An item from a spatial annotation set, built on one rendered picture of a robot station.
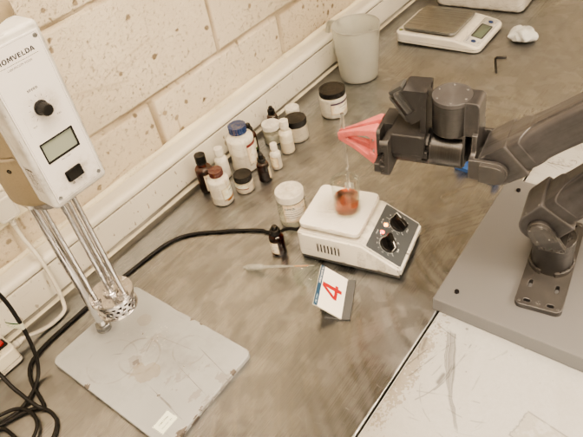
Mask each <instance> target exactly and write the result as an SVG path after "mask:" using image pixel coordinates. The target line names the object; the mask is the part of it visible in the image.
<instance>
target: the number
mask: <svg viewBox="0 0 583 437"><path fill-rule="evenodd" d="M344 281H345V279H344V278H343V277H340V276H339V275H338V274H336V273H334V272H332V271H330V270H328V269H326V268H324V276H323V281H322V284H321V289H320V293H319V298H318V305H320V306H322V307H323V308H325V309H327V310H329V311H330V312H332V313H334V314H336V315H338V316H339V311H340V306H341V301H342V295H343V290H344Z"/></svg>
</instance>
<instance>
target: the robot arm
mask: <svg viewBox="0 0 583 437"><path fill-rule="evenodd" d="M389 95H390V96H389V98H390V100H391V102H392V103H393V104H394V106H395V107H396V108H389V109H388V111H387V113H386V114H378V115H376V116H374V117H371V118H369V119H367V120H365V121H361V122H358V123H357V124H354V125H350V126H348V127H345V130H343V131H342V128H340V129H339V131H338V132H337V136H338V139H339V140H341V141H342V142H343V143H345V144H347V145H348V146H350V147H353V148H354V149H356V150H357V151H358V152H359V153H360V154H362V155H363V156H364V157H365V158H366V159H368V160H369V161H371V162H372V163H373V164H374V171H375V172H376V173H381V174H383V175H389V176H390V173H391V171H392V169H393V167H394V165H395V164H396V161H397V160H406V161H412V162H418V163H424V164H431V165H438V166H449V167H456V168H463V167H464V165H465V163H466V162H467V161H468V179H476V180H478V182H480V183H484V184H489V185H494V186H497V185H506V184H508V183H511V182H513V181H516V180H518V179H521V178H523V177H526V176H528V175H529V174H530V171H531V169H532V168H534V167H536V166H539V165H541V164H542V163H544V162H546V161H547V160H548V159H550V158H552V157H554V155H556V154H558V153H562V152H564V151H566V150H567V149H569V148H572V147H575V146H578V145H579V144H581V143H583V92H581V93H579V94H577V95H575V96H573V97H571V98H569V99H567V100H565V101H563V102H561V103H559V104H557V105H555V106H552V107H550V108H548V109H546V110H544V111H541V112H539V113H537V114H533V115H528V116H525V117H523V118H521V119H519V120H516V119H513V120H511V121H509V122H507V123H505V124H503V125H501V126H499V127H497V128H491V127H485V126H486V116H485V113H486V101H487V93H486V92H485V91H484V90H480V89H472V88H471V87H470V86H468V85H466V84H463V83H460V82H449V83H444V84H442V85H440V86H438V87H436V88H435V89H434V78H433V77H421V76H410V77H409V78H408V79H407V80H405V78H404V79H402V80H401V81H399V82H397V83H396V84H394V85H392V87H391V89H390V91H389ZM358 136H368V137H369V139H366V138H362V137H358ZM581 219H583V163H582V164H581V165H579V166H577V167H575V168H574V169H573V170H571V171H569V172H567V173H562V174H560V175H559V176H557V177H556V178H554V179H553V178H552V177H550V176H549V177H547V178H546V179H544V180H542V181H541V182H540V183H539V184H537V185H536V186H534V187H533V188H532V189H531V190H530V191H529V193H528V195H527V200H526V203H525V205H524V208H523V211H522V214H521V219H520V222H519V228H520V230H521V232H522V233H523V234H524V235H525V236H526V237H527V238H530V239H531V241H532V242H533V247H532V249H531V251H530V254H529V257H528V260H527V264H526V267H525V270H524V272H523V275H522V278H521V282H520V285H519V288H518V290H517V293H516V296H515V300H514V303H515V305H516V306H518V307H520V308H523V309H527V310H532V311H536V312H539V313H542V314H546V315H549V316H560V315H561V314H562V311H563V307H564V304H565V301H566V297H567V292H568V288H569V285H570V282H571V279H572V275H573V270H574V266H575V263H576V260H577V257H578V253H579V250H580V244H581V241H582V238H583V224H581V223H578V221H579V220H581ZM530 283H531V284H532V286H531V287H528V285H529V284H530ZM555 290H558V291H559V293H558V294H555V293H554V292H555Z"/></svg>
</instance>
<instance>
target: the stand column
mask: <svg viewBox="0 0 583 437"><path fill-rule="evenodd" d="M28 210H29V213H30V214H31V216H32V218H33V219H34V220H35V222H36V224H37V226H38V227H39V229H40V230H41V232H42V234H43V236H44V237H45V238H46V240H47V242H48V243H49V246H50V247H51V249H52V251H53V252H54V253H55V255H56V257H57V258H58V260H59V262H60V263H61V265H62V267H63V269H64V270H65V271H66V273H67V275H68V276H69V279H70V280H71V282H72V284H73V285H74V286H75V288H76V290H77V291H78V293H79V295H80V296H81V298H82V300H83V302H84V303H85V304H86V306H87V308H88V310H89V312H90V313H91V315H92V317H93V318H94V319H95V321H96V324H95V327H96V330H97V332H98V333H100V334H105V333H107V332H109V331H110V330H111V328H112V323H111V322H106V321H104V320H102V319H101V318H100V317H99V316H98V313H97V310H94V309H93V308H92V306H91V304H90V303H89V300H88V298H89V292H88V290H87V288H86V287H85V285H84V283H83V281H82V280H81V278H80V277H79V275H78V273H77V272H76V270H75V267H74V266H73V265H72V263H71V262H70V260H69V258H68V256H67V254H66V252H65V251H64V249H63V248H62V246H61V244H60V242H59V241H58V239H57V237H56V235H55V234H54V233H53V231H52V229H51V227H50V226H49V223H48V222H47V220H46V218H45V217H44V216H43V213H42V212H41V210H31V209H28Z"/></svg>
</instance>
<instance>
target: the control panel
mask: <svg viewBox="0 0 583 437"><path fill-rule="evenodd" d="M397 212H398V213H399V214H400V215H401V216H402V217H403V219H404V220H405V221H406V222H407V223H408V227H407V228H406V229H405V230H404V231H403V232H398V231H396V230H394V229H393V228H392V226H391V225H390V220H391V219H392V218H393V216H394V215H395V214H396V213H397ZM384 223H387V224H388V226H385V225H384ZM418 226H419V224H418V223H417V222H415V221H414V220H412V219H410V218H408V217H407V216H405V215H403V214H402V213H400V212H399V211H397V210H396V209H394V208H393V207H391V206H389V205H386V206H385V207H384V209H383V212H382V214H381V216H380V218H379V220H378V221H377V224H376V226H375V228H374V230H373V232H372V233H371V235H370V238H369V240H368V242H367V244H366V246H367V247H369V248H370V249H372V250H373V251H375V252H376V253H378V254H379V255H381V256H383V257H384V258H386V259H388V260H389V261H390V262H392V263H393V264H395V265H397V266H399V267H401V265H402V263H403V260H404V258H405V255H406V253H407V251H408V249H409V246H410V244H411V241H412V239H413V237H414V235H415V233H416V229H417V227H418ZM381 230H383V231H384V234H382V233H381ZM389 232H391V233H392V234H393V237H394V239H395V241H396V245H397V248H396V250H395V251H394V252H387V251H385V250H384V249H383V248H382V246H381V244H380V241H381V239H382V238H383V237H386V236H387V234H388V233H389Z"/></svg>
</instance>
